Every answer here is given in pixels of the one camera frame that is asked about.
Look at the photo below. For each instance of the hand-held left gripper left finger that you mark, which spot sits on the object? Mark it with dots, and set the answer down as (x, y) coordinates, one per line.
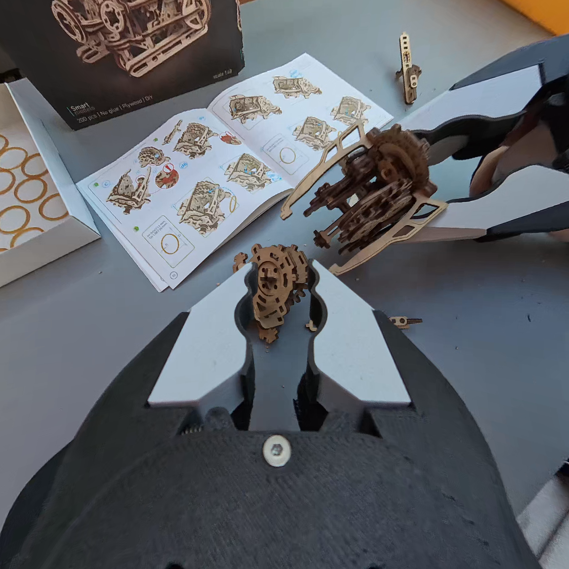
(204, 351)

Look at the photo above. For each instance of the wooden gear cluster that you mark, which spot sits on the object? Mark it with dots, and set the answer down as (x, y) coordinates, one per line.
(271, 289)

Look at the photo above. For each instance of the white cardboard tray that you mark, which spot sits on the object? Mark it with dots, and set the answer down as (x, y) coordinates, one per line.
(66, 213)

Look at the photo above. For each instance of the black model kit box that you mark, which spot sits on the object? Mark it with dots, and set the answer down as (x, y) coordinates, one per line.
(44, 66)

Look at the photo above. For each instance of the yellow plastic bin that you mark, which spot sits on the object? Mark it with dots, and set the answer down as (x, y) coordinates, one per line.
(542, 13)

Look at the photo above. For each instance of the wooden mechanical model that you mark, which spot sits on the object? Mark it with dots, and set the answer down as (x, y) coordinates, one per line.
(378, 191)

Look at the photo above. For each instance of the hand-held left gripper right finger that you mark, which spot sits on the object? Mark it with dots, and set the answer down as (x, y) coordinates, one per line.
(355, 351)

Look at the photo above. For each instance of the tiny wooden piece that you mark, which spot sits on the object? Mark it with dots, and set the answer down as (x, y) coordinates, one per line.
(311, 326)

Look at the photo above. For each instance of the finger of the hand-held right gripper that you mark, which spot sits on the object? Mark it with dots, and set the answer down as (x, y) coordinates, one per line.
(489, 100)
(511, 200)

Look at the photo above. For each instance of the group of tan rubber bands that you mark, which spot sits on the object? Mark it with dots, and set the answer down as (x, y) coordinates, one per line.
(33, 178)

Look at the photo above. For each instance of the perforated wooden strip part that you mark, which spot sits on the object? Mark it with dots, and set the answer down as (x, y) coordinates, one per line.
(406, 66)

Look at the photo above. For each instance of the small perforated wooden piece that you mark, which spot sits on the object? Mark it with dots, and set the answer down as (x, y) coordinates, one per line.
(402, 321)

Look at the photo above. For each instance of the person's right hand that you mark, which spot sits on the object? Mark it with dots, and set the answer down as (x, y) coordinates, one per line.
(482, 178)

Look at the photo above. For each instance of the open instruction booklet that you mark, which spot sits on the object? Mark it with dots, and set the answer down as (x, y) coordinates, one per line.
(213, 155)

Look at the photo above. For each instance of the grey desk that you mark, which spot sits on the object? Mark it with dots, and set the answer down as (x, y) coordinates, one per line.
(89, 355)

